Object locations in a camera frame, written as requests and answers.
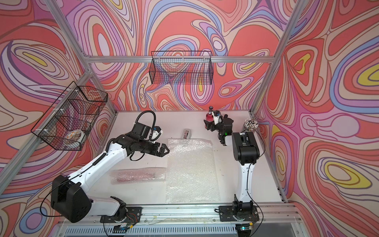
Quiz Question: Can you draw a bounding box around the bubble wrap sheet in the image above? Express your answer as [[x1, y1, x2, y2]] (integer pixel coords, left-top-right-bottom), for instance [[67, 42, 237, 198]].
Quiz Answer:
[[166, 139, 220, 204], [110, 167, 167, 184]]

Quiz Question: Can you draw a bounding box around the metal cup of pencils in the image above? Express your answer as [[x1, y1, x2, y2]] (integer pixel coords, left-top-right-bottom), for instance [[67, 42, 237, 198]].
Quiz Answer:
[[243, 119, 259, 132]]

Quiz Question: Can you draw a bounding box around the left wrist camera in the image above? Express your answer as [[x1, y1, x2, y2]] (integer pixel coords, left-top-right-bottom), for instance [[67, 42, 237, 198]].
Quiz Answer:
[[151, 126, 162, 141]]

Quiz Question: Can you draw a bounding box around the black wire basket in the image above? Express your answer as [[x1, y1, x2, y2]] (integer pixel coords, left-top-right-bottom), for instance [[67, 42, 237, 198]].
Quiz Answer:
[[149, 50, 214, 86], [31, 82, 108, 151]]

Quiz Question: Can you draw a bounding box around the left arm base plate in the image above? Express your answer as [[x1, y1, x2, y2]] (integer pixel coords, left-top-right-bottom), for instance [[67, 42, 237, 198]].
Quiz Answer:
[[100, 206, 143, 224]]

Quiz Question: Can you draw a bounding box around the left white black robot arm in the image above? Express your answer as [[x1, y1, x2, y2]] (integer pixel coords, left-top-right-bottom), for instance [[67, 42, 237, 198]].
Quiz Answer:
[[50, 122, 170, 223]]

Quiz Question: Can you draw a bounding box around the aluminium front rail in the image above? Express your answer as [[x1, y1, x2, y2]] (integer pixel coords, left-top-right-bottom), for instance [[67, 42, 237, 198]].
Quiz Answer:
[[51, 203, 310, 237]]

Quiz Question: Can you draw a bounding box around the left black wire basket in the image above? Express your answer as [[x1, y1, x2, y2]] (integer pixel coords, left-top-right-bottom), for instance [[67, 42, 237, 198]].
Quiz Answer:
[[31, 82, 108, 151]]

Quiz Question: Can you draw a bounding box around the back black wire basket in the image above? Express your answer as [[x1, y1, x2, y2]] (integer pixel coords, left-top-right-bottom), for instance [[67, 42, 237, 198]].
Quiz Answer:
[[149, 50, 214, 86]]

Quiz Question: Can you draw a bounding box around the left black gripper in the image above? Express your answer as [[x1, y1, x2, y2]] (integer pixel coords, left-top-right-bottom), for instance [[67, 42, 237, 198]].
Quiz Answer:
[[139, 140, 171, 157]]

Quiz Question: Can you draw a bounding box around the grey tape dispenser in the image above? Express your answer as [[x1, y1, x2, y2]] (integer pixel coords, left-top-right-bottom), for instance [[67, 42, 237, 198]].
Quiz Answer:
[[182, 129, 191, 139]]

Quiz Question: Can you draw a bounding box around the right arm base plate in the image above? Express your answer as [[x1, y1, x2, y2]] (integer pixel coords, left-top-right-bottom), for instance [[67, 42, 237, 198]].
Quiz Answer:
[[214, 205, 260, 223]]

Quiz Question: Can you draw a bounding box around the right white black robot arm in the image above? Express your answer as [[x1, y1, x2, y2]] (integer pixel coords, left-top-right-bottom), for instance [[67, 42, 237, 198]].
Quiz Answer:
[[204, 111, 263, 224]]

